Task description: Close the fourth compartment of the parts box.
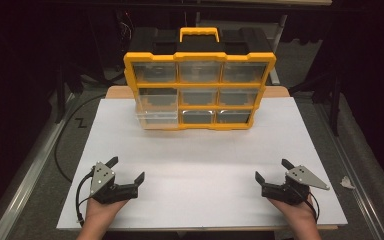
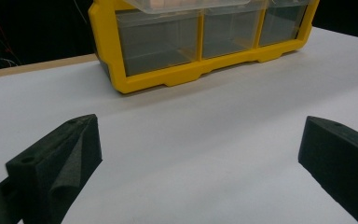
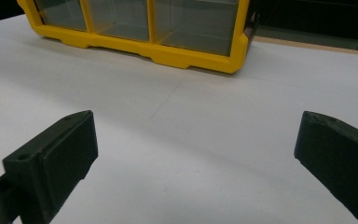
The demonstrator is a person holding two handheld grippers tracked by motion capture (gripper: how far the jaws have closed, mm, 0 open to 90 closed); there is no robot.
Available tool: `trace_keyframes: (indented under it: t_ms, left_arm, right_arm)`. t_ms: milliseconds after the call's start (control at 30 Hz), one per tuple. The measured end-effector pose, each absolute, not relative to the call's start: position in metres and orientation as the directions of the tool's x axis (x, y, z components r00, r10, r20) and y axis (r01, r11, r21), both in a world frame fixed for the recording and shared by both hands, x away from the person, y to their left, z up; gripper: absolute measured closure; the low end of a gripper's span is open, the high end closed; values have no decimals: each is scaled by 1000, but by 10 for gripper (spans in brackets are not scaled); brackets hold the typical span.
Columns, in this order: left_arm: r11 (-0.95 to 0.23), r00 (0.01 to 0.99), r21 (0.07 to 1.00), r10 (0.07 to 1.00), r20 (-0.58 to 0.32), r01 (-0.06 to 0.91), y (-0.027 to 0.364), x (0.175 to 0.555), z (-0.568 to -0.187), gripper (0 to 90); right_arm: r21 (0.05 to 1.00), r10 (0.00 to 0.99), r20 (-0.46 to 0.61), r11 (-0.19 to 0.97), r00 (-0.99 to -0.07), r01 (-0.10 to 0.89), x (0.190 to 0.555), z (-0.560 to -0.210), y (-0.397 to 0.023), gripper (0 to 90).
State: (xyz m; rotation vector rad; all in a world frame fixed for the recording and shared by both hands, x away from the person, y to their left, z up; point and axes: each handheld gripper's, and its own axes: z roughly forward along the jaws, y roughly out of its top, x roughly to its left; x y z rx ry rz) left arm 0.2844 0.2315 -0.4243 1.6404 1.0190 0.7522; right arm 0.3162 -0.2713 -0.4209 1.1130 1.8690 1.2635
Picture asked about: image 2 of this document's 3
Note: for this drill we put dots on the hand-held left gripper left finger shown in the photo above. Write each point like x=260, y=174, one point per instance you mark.
x=52, y=168

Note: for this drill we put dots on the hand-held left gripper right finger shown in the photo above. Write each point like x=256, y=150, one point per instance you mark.
x=341, y=161

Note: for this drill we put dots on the yellow drawer cabinet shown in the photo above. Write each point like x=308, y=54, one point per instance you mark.
x=155, y=79

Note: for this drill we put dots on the clear plastic drawer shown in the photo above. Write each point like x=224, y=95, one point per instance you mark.
x=158, y=43
x=230, y=32
x=183, y=4
x=281, y=25

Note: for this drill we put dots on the white table cover sheet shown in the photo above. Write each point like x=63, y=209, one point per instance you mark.
x=199, y=130

